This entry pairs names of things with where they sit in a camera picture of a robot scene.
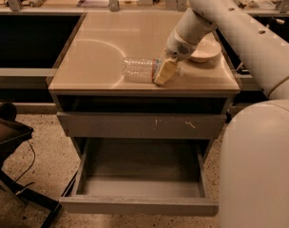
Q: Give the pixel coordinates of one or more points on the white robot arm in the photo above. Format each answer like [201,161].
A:
[254,160]

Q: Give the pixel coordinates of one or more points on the grey drawer cabinet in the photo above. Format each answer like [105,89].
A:
[104,85]

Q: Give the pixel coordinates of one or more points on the open grey lower drawer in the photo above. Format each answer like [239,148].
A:
[135,176]

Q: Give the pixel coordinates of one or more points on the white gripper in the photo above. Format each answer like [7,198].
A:
[179,48]

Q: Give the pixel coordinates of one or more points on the dark chair seat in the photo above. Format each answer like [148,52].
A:
[12,134]

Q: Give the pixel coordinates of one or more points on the closed grey upper drawer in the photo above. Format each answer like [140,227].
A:
[141,125]

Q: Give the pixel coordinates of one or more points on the clear plastic water bottle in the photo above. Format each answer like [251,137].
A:
[141,70]

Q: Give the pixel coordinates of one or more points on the white ceramic bowl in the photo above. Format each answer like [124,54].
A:
[206,50]

